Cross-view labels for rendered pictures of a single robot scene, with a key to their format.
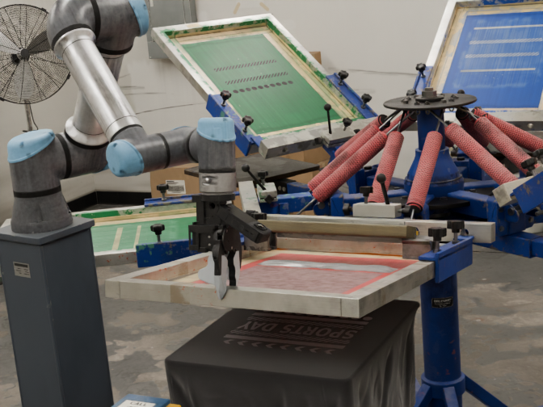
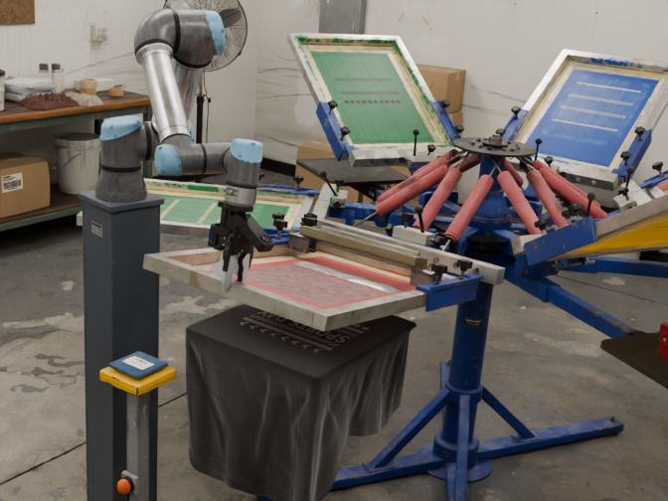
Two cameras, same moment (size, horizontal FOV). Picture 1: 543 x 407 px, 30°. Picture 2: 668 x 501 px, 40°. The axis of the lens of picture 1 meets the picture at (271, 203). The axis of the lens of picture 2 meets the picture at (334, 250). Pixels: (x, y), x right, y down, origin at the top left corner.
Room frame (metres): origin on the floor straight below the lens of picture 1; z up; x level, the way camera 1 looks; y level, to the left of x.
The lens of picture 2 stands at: (-0.08, -0.39, 1.95)
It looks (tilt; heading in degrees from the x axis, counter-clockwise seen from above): 18 degrees down; 7
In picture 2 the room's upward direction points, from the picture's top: 4 degrees clockwise
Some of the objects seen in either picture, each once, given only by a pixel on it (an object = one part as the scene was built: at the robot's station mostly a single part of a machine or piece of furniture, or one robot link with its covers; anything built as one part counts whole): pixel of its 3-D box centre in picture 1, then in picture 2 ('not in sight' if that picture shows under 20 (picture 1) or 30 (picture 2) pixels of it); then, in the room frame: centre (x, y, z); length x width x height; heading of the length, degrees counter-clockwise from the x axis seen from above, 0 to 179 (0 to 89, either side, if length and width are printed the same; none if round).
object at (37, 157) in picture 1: (35, 159); (123, 140); (2.45, 0.57, 1.37); 0.13 x 0.12 x 0.14; 125
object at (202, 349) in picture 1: (296, 329); (303, 325); (2.24, -0.03, 0.95); 0.48 x 0.44 x 0.01; 153
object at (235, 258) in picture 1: (225, 271); (236, 268); (2.00, 0.11, 1.18); 0.06 x 0.03 x 0.09; 63
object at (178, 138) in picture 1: (183, 146); (223, 158); (2.09, 0.17, 1.43); 0.11 x 0.11 x 0.08; 35
